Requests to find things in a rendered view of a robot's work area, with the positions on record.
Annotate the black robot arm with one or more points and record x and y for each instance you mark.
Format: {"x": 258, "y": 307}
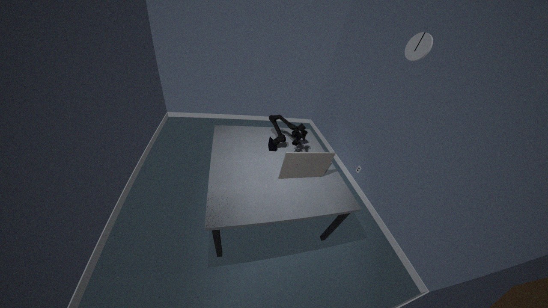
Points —
{"x": 281, "y": 137}

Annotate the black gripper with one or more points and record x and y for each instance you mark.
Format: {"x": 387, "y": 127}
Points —
{"x": 299, "y": 136}

